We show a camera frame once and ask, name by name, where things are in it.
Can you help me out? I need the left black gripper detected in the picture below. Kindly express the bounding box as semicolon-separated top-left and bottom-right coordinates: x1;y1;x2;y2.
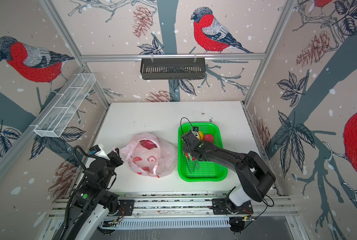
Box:
100;146;124;189

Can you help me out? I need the red dragon fruit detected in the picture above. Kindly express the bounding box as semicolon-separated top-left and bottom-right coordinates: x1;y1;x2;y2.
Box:
185;153;199;173

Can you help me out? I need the yellow lemon fruit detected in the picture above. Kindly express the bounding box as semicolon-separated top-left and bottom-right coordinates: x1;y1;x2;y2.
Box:
197;131;204;141

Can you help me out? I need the red round lychee fruit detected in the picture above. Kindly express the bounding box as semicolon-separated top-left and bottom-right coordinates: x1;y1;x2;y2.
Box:
203;134;214;143

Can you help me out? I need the green plastic basket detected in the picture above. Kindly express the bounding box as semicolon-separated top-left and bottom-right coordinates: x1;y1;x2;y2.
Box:
177;123;228;182

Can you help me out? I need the pink plastic bag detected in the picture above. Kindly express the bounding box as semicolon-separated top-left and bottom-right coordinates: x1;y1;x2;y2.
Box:
119;133;177;178

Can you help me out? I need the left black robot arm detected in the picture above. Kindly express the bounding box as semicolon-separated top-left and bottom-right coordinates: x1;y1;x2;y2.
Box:
54;145;125;240

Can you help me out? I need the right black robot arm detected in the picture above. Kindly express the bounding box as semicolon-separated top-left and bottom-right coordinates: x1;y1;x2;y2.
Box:
181;132;276;207

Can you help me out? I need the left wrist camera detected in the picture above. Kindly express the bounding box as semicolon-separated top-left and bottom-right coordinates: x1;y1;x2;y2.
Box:
89;144;109;161

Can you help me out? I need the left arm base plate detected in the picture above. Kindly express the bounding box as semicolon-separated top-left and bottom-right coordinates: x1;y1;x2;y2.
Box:
91;199;135;217

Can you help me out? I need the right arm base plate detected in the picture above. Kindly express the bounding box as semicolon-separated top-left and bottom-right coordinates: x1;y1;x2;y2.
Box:
210;198;254;216

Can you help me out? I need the white mesh wall shelf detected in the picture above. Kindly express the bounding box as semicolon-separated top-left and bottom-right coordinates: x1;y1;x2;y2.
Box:
34;73;96;138

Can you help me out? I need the aluminium mounting rail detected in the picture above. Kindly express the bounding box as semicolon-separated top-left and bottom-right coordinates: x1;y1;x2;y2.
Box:
47;191;299;218

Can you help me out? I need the black hanging wire basket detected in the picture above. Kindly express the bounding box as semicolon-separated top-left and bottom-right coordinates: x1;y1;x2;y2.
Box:
140;58;206;80

